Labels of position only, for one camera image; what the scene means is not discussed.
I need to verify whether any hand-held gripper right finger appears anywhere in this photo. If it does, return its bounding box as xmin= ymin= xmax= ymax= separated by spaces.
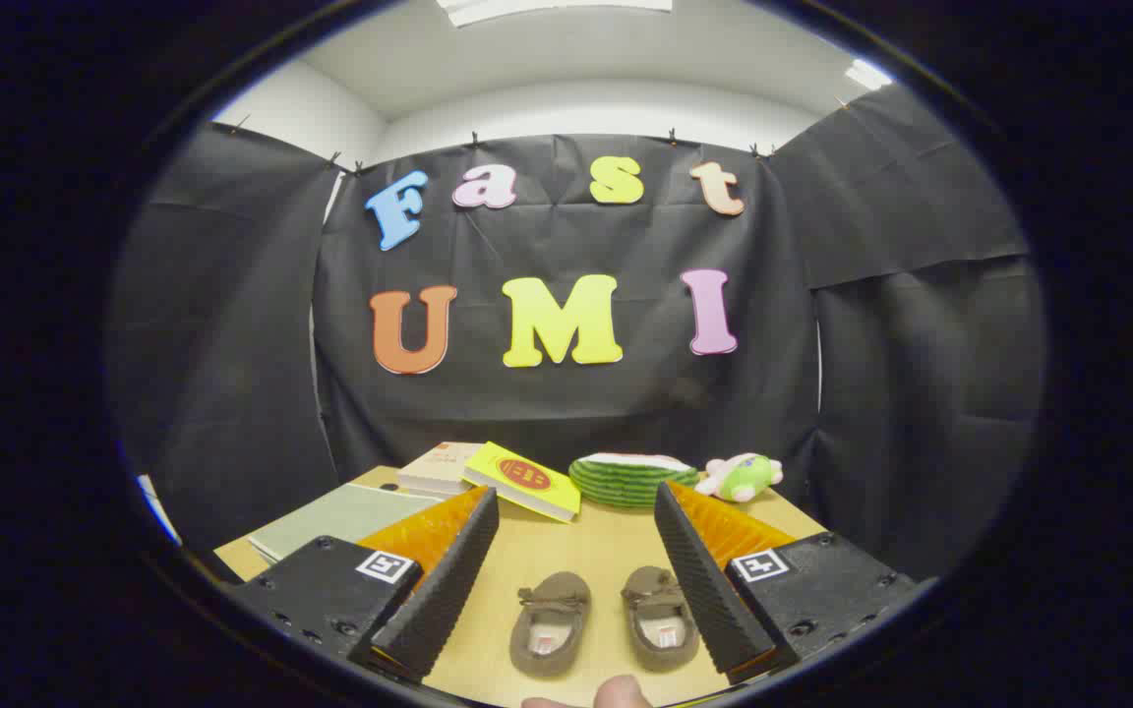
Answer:
xmin=653 ymin=480 xmax=939 ymax=686

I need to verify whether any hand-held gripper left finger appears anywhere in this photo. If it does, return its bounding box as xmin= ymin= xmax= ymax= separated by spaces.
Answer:
xmin=222 ymin=485 xmax=501 ymax=684

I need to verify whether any brown fuzzy shoe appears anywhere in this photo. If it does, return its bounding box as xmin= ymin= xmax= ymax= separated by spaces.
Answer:
xmin=621 ymin=565 xmax=700 ymax=674
xmin=509 ymin=571 xmax=593 ymax=678

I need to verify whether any foldable fabric storage box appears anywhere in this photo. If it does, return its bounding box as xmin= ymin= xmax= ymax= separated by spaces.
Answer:
xmin=248 ymin=483 xmax=446 ymax=564

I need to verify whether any green and pink plush toy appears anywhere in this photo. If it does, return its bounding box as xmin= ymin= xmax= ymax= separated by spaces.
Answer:
xmin=694 ymin=452 xmax=784 ymax=503

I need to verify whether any beige cover book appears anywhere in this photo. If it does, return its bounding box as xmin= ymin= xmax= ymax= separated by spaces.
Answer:
xmin=396 ymin=442 xmax=484 ymax=491

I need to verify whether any watermelon slice plush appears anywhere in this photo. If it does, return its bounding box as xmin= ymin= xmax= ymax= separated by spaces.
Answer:
xmin=568 ymin=452 xmax=700 ymax=508

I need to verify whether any yellow book with red oval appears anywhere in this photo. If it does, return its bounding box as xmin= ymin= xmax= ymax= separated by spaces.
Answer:
xmin=461 ymin=442 xmax=582 ymax=523

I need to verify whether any white board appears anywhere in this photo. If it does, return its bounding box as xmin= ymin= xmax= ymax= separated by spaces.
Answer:
xmin=139 ymin=475 xmax=182 ymax=545

